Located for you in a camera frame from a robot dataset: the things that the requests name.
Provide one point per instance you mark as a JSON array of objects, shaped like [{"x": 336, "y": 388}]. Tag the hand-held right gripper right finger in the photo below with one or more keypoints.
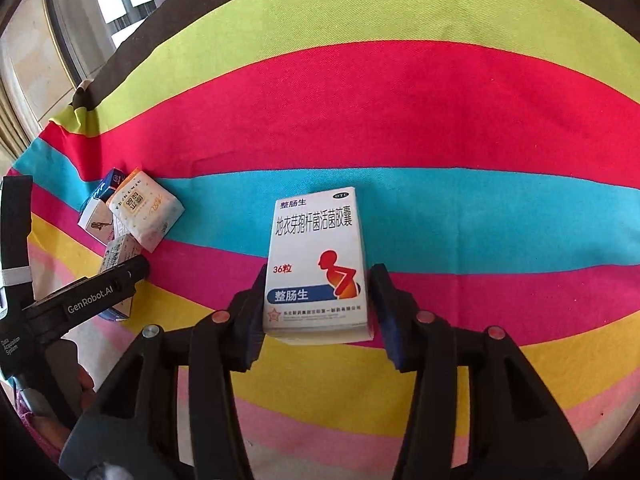
[{"x": 387, "y": 330}]

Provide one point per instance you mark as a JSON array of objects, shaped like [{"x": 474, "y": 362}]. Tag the blue white box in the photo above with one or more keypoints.
[{"x": 102, "y": 190}]

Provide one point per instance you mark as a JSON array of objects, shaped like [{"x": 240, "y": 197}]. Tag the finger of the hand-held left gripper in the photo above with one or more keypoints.
[{"x": 132, "y": 270}]

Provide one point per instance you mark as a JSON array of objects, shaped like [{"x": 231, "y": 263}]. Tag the white box with red figure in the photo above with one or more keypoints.
[{"x": 315, "y": 240}]

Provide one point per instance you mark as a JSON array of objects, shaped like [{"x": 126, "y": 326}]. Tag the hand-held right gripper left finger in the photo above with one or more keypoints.
[{"x": 252, "y": 335}]

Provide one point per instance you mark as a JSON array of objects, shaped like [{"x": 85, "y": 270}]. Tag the orange white packet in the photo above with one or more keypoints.
[{"x": 145, "y": 210}]

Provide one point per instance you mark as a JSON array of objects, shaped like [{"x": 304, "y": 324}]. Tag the white green box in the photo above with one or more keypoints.
[{"x": 120, "y": 252}]

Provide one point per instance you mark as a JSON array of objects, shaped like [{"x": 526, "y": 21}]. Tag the striped colourful blanket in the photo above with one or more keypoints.
[{"x": 400, "y": 110}]

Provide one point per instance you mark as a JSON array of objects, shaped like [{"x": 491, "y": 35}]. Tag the person's left hand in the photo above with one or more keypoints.
[{"x": 86, "y": 379}]

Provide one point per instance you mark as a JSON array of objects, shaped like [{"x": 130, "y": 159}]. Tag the white box with brown figure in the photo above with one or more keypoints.
[{"x": 97, "y": 222}]

